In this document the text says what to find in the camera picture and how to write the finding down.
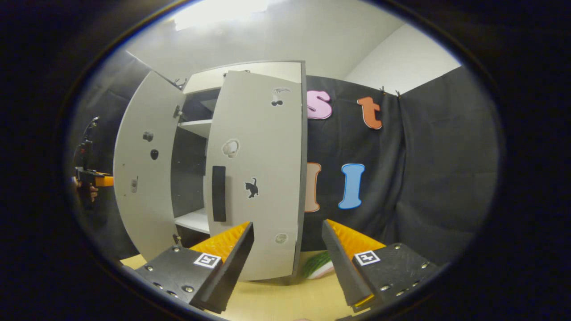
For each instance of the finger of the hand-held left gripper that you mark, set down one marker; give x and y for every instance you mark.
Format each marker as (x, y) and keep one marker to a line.
(105, 180)

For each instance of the white cabinet door headphones sticker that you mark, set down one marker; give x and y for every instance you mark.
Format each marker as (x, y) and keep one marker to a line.
(263, 147)

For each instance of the watermelon slice toy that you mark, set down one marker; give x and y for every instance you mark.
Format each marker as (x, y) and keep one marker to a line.
(317, 266)

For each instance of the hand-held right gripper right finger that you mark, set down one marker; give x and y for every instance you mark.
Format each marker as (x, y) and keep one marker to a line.
(343, 263)

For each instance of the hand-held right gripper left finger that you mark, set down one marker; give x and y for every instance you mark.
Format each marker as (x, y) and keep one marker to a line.
(234, 263)

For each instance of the white cabinet door camera sticker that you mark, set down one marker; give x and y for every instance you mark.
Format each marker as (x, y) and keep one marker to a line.
(142, 214)

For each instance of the white and grey cabinet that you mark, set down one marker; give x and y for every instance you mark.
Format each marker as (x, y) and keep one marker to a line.
(192, 178)

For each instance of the white cabinet shelf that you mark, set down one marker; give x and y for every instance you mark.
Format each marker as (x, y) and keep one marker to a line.
(194, 221)
(196, 128)

